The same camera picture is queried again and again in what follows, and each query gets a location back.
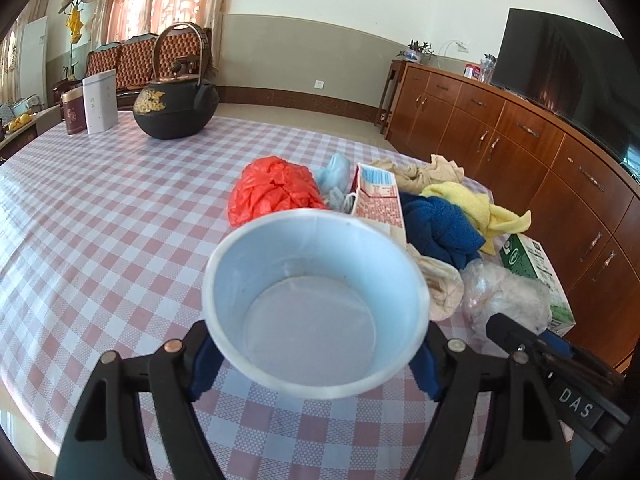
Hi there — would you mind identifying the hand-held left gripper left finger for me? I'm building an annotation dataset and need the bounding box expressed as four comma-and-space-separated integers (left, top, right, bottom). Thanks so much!
54, 319, 226, 480

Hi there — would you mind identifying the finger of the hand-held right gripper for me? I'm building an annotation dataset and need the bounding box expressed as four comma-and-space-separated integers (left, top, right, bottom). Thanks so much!
485, 312, 624, 387

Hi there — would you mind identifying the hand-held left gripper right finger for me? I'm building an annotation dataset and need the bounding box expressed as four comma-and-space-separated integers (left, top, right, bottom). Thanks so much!
400, 322, 573, 480

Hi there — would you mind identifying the clear plastic bag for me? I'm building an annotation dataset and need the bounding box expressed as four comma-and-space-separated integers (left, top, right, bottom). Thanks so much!
460, 260, 553, 336

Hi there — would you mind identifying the white plastic bowl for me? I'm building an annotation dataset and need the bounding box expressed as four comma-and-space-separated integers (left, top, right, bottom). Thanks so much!
201, 208, 431, 401

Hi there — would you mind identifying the yellow towel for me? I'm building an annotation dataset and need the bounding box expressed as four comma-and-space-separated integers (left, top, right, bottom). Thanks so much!
419, 181, 532, 256

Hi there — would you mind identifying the green and white carton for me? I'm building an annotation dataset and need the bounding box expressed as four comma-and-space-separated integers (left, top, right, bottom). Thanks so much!
499, 232, 576, 338

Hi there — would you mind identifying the small beige cloth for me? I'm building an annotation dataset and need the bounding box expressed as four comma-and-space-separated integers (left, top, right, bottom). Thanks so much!
406, 244, 465, 322

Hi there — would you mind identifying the blue towel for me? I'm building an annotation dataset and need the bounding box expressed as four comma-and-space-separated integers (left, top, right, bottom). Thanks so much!
398, 191, 487, 271

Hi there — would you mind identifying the wooden sideboard cabinet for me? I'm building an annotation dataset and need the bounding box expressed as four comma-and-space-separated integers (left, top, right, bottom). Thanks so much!
385, 62, 640, 371

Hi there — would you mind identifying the red and white carton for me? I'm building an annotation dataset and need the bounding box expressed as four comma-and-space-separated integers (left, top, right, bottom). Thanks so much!
348, 162, 407, 246

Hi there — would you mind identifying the knotted beige cloth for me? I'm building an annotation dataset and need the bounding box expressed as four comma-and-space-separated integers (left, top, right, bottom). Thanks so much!
370, 154, 466, 193

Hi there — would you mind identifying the checked tablecloth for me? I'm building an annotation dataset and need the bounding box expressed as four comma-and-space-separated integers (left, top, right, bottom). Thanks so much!
0, 110, 551, 480

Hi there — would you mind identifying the red plastic bag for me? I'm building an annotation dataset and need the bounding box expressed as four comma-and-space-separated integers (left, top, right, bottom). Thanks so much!
227, 156, 328, 228

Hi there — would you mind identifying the light blue plastic bag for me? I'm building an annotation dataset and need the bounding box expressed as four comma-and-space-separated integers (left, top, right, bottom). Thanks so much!
314, 152, 357, 211

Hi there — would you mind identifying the black cast iron teapot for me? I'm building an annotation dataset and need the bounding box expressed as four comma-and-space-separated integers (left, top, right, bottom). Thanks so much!
132, 22, 221, 140

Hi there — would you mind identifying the glass vase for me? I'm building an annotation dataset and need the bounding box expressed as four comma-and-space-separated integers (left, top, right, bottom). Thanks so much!
477, 52, 498, 83

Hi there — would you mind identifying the black television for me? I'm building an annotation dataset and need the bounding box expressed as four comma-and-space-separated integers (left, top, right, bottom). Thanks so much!
489, 7, 640, 163

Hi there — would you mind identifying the white box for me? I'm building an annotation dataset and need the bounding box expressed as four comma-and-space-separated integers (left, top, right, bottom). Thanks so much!
82, 70, 119, 135

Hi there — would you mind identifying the brown tin canister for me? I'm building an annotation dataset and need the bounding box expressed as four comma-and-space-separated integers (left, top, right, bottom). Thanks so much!
61, 86, 86, 135

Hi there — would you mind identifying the potted plant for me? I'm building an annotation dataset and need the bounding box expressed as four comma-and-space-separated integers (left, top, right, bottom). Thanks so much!
396, 39, 433, 65

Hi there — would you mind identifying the wooden sofa with orange cushions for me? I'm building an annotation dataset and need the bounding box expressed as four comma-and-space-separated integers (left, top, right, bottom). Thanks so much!
85, 27, 213, 108

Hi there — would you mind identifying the white refrigerator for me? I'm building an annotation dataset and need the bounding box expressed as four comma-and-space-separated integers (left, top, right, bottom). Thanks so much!
20, 16, 50, 111

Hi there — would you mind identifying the orange patterned curtain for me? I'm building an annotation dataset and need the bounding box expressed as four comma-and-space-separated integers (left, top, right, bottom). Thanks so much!
90, 0, 236, 76

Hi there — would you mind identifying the coat stand with hats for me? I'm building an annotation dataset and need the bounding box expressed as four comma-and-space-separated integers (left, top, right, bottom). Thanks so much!
57, 0, 96, 81

